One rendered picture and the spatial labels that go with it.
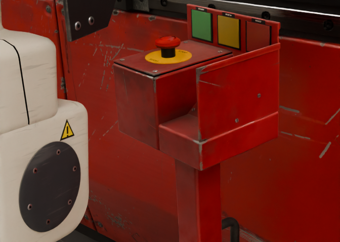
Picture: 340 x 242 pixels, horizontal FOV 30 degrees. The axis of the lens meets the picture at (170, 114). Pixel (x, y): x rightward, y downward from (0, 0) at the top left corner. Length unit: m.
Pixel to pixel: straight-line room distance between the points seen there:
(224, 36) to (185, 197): 0.26
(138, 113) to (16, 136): 0.32
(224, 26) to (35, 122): 0.40
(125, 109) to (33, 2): 0.69
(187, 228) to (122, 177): 0.52
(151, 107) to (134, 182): 0.61
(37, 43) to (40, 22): 0.92
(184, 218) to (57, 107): 0.39
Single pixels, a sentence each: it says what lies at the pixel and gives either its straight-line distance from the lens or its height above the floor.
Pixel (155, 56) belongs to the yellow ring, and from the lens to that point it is 0.98.
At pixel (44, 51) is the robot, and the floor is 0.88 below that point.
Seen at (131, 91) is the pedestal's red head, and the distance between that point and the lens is 0.96.
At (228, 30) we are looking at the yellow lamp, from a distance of 0.99.
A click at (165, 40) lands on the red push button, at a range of 0.96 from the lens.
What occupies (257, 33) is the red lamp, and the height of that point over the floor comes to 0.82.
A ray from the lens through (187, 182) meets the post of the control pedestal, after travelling 1.00.
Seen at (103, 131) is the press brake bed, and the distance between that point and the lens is 1.54.
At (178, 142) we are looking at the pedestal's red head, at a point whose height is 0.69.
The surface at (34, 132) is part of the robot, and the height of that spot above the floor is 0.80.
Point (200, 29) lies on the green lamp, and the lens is 1.03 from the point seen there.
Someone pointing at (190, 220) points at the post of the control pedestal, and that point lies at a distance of 1.04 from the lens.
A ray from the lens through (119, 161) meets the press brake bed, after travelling 1.53.
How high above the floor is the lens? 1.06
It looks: 22 degrees down
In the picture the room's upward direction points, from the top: 3 degrees counter-clockwise
